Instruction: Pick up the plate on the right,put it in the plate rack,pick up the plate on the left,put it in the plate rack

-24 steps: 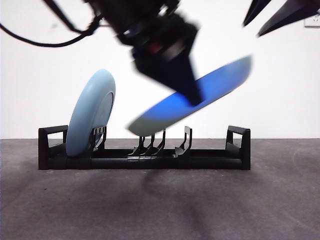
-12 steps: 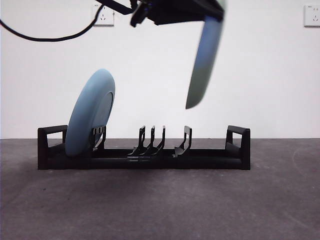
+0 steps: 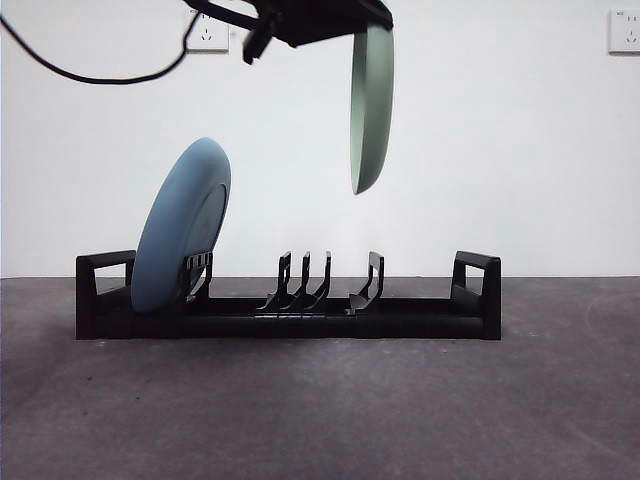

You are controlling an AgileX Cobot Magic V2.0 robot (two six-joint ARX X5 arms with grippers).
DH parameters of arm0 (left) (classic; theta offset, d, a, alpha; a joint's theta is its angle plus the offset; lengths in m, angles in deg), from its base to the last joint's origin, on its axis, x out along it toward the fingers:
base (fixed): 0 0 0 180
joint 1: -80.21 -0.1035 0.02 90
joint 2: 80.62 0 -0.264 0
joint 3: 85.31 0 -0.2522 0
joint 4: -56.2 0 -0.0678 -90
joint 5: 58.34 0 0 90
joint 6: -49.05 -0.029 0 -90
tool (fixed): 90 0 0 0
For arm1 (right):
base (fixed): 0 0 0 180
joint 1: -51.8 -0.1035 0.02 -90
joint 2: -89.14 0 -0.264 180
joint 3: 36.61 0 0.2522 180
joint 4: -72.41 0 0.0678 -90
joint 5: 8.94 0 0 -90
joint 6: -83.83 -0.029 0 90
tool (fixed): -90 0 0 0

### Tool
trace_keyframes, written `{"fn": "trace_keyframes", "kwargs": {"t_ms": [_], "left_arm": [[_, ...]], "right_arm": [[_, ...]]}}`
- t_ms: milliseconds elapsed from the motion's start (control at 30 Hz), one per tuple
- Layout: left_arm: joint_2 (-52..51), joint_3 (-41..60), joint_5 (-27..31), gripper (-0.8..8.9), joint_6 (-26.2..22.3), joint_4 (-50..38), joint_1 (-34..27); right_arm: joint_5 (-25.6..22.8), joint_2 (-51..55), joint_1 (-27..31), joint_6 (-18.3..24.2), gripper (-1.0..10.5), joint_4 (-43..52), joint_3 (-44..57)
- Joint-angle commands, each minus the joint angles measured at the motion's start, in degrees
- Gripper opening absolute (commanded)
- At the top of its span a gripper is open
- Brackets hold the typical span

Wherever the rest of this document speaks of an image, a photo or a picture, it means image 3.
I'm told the pale green round plate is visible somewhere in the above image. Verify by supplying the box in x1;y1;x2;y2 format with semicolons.
349;22;396;196

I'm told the pale blue round plate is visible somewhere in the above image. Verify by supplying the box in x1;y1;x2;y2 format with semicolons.
130;137;233;315

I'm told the black plastic plate rack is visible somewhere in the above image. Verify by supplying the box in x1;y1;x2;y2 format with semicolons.
74;249;503;342

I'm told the white wall socket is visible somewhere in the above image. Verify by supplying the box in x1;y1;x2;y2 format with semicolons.
608;9;640;55
186;9;231;54

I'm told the black cable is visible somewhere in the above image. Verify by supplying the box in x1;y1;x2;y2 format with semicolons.
0;12;199;85

